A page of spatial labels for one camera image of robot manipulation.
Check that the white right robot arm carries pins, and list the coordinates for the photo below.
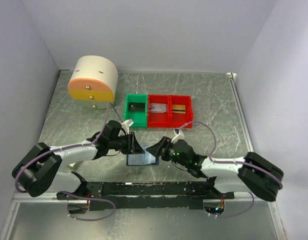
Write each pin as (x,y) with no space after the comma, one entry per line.
(250,173)

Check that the red plastic double bin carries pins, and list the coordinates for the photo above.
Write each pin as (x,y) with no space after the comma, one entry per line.
(169,119)

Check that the green plastic bin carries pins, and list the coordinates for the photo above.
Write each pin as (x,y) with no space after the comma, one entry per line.
(139,118)

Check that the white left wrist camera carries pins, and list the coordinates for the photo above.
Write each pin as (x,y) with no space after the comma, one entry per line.
(128,122)

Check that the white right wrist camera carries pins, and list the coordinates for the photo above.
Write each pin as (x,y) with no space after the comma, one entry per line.
(179,135)

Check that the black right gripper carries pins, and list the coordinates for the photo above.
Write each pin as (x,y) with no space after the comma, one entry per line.
(160,149)

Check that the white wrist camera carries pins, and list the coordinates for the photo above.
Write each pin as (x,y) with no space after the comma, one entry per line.
(179,135)
(128,122)

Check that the cream round drawer cabinet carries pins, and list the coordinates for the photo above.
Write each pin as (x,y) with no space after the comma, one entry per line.
(93,82)

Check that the gold card in red bin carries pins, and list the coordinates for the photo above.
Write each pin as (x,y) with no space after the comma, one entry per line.
(178,109)

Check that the blue leather card holder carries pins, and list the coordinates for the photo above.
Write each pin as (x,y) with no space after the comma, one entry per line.
(142,159)

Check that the dark card with chip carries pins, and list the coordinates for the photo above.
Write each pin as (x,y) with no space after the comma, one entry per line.
(137,107)

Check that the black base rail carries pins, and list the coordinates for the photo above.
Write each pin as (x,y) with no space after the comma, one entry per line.
(166,194)

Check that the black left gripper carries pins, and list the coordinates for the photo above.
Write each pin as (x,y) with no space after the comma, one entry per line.
(133,146)

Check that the grey magnetic stripe card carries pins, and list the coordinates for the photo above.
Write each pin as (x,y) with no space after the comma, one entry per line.
(158,108)

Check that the aluminium frame rail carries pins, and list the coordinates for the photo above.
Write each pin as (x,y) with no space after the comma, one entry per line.
(44,198)

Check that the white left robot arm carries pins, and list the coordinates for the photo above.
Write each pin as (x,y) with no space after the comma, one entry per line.
(39,172)

